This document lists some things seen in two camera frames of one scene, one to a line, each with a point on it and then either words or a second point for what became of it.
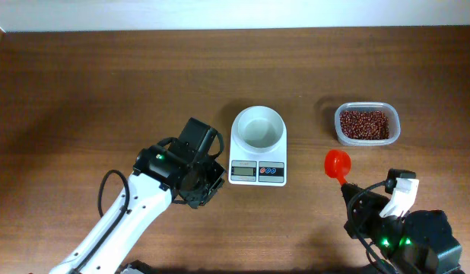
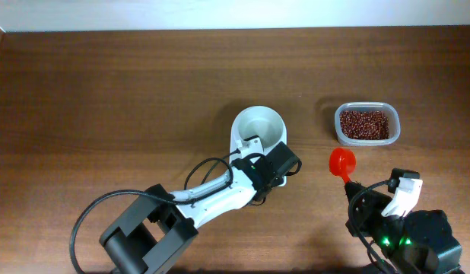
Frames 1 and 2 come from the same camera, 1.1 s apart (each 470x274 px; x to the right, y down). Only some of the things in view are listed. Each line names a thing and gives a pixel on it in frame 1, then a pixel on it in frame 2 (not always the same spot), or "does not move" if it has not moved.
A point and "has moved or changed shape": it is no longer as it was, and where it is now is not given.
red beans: x=364 y=125 does not move
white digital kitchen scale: x=258 y=152 does not move
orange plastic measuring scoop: x=337 y=164 has moved or changed shape
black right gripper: x=357 y=195 does not move
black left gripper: x=216 y=176 → x=274 y=181
